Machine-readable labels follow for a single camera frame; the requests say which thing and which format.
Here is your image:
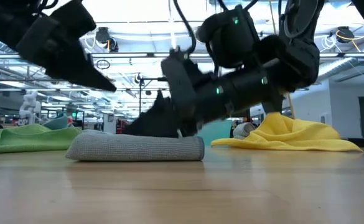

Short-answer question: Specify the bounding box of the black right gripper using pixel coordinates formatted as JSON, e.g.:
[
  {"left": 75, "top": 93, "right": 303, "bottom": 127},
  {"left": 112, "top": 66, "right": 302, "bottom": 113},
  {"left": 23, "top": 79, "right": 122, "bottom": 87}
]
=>
[{"left": 124, "top": 46, "right": 282, "bottom": 138}]

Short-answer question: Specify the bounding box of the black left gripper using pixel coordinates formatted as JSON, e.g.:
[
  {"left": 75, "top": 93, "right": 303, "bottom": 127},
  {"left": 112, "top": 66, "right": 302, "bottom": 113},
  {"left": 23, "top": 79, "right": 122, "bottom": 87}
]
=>
[{"left": 15, "top": 14, "right": 117, "bottom": 92}]

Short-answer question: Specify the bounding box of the dark grey microfiber towel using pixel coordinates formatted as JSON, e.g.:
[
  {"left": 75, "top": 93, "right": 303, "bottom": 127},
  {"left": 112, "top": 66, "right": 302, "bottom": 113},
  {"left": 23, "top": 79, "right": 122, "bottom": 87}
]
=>
[{"left": 65, "top": 129, "right": 205, "bottom": 162}]

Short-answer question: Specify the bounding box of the teal plastic bin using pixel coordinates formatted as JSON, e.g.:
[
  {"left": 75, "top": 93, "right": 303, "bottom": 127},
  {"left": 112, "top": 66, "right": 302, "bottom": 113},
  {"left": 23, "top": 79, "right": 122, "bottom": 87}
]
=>
[{"left": 197, "top": 119, "right": 233, "bottom": 146}]

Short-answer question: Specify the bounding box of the yellow microfiber towel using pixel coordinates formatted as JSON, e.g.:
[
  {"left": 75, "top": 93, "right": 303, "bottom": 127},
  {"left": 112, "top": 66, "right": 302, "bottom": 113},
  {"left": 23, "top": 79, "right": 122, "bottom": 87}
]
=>
[{"left": 211, "top": 111, "right": 363, "bottom": 152}]

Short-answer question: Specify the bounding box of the light blue microfiber towel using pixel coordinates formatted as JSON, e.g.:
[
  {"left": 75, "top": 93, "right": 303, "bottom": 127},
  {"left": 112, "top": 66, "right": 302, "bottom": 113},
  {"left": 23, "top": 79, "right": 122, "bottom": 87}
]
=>
[{"left": 43, "top": 113, "right": 77, "bottom": 131}]

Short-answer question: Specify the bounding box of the bright green microfiber towel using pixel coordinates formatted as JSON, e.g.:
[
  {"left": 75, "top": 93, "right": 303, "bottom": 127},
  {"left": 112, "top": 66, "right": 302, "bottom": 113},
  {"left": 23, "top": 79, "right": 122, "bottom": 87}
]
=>
[{"left": 0, "top": 123, "right": 83, "bottom": 156}]

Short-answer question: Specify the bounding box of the red background object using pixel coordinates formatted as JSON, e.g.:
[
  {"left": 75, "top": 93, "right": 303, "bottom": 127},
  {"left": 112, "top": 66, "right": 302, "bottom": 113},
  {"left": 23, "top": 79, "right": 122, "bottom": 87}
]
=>
[{"left": 116, "top": 119, "right": 129, "bottom": 134}]

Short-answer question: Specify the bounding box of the black hanging cable loop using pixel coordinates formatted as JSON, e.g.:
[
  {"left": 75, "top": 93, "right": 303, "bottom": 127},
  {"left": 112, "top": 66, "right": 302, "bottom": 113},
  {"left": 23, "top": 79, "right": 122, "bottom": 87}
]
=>
[{"left": 96, "top": 58, "right": 111, "bottom": 71}]

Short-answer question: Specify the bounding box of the black ceiling cable reel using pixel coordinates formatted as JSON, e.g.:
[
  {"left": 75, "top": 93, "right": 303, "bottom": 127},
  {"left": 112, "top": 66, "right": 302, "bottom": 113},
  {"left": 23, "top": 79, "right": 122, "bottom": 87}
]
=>
[
  {"left": 335, "top": 26, "right": 355, "bottom": 44},
  {"left": 94, "top": 26, "right": 119, "bottom": 53}
]

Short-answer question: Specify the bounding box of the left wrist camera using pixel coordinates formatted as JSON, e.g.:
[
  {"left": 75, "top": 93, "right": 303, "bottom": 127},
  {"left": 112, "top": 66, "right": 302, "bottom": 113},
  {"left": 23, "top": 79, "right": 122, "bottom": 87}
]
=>
[{"left": 49, "top": 0, "right": 97, "bottom": 40}]

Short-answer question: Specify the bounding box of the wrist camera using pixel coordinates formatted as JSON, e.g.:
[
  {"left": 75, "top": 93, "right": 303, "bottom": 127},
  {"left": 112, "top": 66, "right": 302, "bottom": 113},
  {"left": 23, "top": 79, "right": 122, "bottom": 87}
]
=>
[
  {"left": 168, "top": 45, "right": 201, "bottom": 68},
  {"left": 49, "top": 0, "right": 97, "bottom": 40}
]

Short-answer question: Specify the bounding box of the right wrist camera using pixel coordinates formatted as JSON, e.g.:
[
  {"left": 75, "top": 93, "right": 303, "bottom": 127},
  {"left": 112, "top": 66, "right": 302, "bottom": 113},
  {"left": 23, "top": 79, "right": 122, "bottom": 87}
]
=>
[{"left": 168, "top": 45, "right": 201, "bottom": 68}]

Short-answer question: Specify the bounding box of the black right camera cable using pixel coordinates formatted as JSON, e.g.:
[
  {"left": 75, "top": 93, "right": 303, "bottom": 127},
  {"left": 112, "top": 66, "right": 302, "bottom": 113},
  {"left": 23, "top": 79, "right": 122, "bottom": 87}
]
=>
[{"left": 172, "top": 0, "right": 197, "bottom": 54}]

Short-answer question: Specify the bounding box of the yellow hanging cable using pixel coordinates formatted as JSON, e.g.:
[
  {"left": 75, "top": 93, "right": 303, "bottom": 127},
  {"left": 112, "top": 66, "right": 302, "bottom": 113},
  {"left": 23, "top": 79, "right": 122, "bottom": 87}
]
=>
[{"left": 268, "top": 0, "right": 296, "bottom": 119}]

